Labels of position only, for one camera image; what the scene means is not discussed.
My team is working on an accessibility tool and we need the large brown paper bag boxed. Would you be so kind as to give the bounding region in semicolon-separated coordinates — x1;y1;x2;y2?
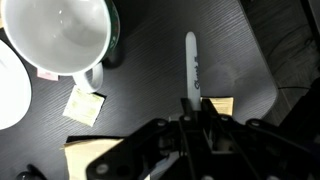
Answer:
62;138;121;180

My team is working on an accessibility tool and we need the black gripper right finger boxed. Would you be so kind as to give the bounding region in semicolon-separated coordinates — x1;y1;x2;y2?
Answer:
201;99;220;121

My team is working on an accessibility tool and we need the green and white mug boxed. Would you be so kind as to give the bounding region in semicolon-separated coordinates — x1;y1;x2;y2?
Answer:
1;0;120;93

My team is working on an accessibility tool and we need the small tan packet front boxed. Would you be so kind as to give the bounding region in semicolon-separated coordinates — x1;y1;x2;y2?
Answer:
201;97;234;116

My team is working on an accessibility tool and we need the black marker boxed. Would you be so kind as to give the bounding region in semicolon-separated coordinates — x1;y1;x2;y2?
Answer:
185;32;201;111

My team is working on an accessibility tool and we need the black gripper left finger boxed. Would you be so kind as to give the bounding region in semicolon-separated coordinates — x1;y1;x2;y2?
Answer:
181;98;193;121

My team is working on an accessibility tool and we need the pink sugar packet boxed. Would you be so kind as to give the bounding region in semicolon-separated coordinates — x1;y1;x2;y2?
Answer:
37;69;59;81

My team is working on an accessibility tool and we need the large white plate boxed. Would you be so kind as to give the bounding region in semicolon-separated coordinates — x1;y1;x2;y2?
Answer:
0;41;32;130

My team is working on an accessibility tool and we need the pale yellow tea packet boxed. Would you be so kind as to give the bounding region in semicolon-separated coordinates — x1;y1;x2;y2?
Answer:
63;86;105;127

